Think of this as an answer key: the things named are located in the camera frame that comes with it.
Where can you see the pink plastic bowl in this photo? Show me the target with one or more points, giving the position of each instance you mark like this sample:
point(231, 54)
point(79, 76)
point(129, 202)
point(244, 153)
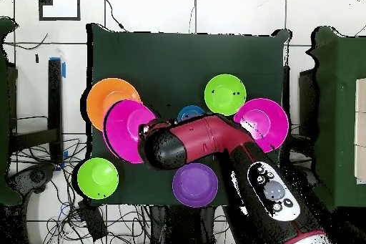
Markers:
point(123, 132)
point(266, 118)

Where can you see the beige boxes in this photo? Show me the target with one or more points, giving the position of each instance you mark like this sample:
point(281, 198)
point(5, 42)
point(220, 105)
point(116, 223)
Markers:
point(360, 129)

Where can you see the light blue plastic bowl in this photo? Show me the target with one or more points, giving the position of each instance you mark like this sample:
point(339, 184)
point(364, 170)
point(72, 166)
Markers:
point(190, 112)

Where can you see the orange plastic bowl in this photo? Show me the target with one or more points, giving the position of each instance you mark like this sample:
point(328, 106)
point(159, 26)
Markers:
point(100, 98)

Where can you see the black power adapter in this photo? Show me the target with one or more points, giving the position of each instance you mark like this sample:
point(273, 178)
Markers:
point(93, 221)

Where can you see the dark green table cloth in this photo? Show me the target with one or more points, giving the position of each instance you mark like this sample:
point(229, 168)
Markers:
point(171, 63)

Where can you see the purple plastic bowl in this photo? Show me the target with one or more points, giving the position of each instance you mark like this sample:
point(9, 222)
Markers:
point(195, 185)

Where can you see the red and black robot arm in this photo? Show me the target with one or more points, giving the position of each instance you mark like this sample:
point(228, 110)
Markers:
point(200, 135)

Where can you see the black upright post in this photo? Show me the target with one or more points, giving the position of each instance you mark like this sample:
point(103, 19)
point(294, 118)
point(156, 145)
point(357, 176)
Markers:
point(55, 98)

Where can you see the black pedestal leg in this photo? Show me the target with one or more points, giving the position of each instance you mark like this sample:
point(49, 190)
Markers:
point(303, 176)
point(37, 175)

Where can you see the green plastic bowl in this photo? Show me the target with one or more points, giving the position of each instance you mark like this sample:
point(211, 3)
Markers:
point(98, 178)
point(225, 94)

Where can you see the green cloth side table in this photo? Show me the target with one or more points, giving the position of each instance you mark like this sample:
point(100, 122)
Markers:
point(334, 112)
point(3, 112)

